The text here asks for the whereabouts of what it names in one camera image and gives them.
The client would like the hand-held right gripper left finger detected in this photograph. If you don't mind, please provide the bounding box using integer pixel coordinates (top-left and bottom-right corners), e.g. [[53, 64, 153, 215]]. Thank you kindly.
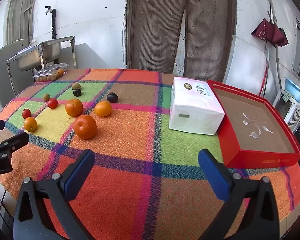
[[13, 149, 95, 240]]

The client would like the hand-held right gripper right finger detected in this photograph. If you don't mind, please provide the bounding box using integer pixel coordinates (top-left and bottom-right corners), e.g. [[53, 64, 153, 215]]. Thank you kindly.
[[198, 149, 280, 240]]

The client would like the small orange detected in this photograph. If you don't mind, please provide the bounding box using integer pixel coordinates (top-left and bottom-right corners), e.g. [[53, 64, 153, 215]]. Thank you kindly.
[[24, 117, 37, 132]]

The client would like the large orange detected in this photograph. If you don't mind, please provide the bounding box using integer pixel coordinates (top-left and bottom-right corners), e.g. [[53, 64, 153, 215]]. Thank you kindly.
[[65, 99, 83, 117], [73, 115, 97, 140]]

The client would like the red cardboard box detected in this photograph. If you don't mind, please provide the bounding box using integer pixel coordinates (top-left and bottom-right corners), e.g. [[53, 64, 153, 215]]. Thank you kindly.
[[206, 79, 300, 168]]

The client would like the smooth yellow-orange citrus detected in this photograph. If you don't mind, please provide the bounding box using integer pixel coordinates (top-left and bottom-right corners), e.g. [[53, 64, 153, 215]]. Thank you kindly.
[[94, 101, 112, 117]]

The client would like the row of small brown fruits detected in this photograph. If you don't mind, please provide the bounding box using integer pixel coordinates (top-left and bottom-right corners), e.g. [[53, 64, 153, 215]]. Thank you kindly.
[[36, 69, 65, 82]]

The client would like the grey appliance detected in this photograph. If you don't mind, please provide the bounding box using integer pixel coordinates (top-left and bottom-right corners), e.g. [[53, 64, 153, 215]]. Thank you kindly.
[[0, 39, 30, 110]]

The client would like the white tissue pack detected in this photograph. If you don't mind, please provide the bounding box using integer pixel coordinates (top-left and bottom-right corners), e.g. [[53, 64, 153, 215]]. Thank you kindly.
[[168, 76, 225, 135]]

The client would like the colourful plaid blanket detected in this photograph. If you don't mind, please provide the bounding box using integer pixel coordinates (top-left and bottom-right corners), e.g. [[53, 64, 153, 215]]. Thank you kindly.
[[0, 68, 300, 240]]

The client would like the clear plastic container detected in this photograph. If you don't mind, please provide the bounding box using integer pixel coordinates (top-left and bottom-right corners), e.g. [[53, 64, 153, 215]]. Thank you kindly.
[[33, 63, 68, 82]]

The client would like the stainless steel sink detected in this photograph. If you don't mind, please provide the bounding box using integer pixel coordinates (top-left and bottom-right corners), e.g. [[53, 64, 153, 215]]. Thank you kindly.
[[6, 36, 77, 80]]

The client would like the white air conditioner unit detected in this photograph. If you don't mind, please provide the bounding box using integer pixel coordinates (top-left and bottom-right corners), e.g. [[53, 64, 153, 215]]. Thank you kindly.
[[272, 88, 300, 133]]

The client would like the blue plastic basin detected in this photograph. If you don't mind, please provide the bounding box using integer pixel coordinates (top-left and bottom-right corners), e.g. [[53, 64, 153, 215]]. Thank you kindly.
[[284, 77, 300, 103]]

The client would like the grey framed window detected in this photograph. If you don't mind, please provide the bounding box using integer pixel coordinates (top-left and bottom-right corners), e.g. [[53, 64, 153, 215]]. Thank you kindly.
[[6, 0, 38, 44]]

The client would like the grey riveted metal door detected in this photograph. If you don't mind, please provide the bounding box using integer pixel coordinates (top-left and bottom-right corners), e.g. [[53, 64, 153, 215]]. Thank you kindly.
[[174, 10, 190, 77]]

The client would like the dark red folded umbrella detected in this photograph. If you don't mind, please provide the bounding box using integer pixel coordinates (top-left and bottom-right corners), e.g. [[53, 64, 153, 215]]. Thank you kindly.
[[251, 17, 289, 47]]

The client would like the brown quilted door curtain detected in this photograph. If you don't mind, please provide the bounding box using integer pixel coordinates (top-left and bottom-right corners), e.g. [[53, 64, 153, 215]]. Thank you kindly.
[[125, 0, 237, 83]]

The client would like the bamboo pole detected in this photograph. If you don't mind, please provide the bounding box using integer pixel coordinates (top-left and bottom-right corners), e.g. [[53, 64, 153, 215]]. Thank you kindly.
[[255, 0, 284, 92]]

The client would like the red handled mop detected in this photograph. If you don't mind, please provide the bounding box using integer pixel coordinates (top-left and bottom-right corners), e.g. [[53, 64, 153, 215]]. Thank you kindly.
[[259, 40, 270, 98]]

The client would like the black corrugated hose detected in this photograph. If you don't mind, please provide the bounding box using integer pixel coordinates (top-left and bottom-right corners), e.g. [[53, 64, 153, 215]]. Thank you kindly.
[[50, 9, 57, 40]]

